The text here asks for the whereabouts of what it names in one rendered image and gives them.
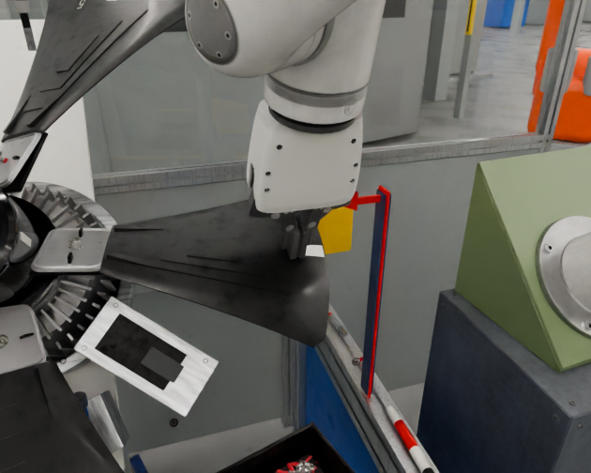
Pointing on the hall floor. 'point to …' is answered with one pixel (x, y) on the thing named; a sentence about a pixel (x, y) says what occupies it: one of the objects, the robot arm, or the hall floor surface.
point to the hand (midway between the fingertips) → (295, 236)
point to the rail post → (299, 385)
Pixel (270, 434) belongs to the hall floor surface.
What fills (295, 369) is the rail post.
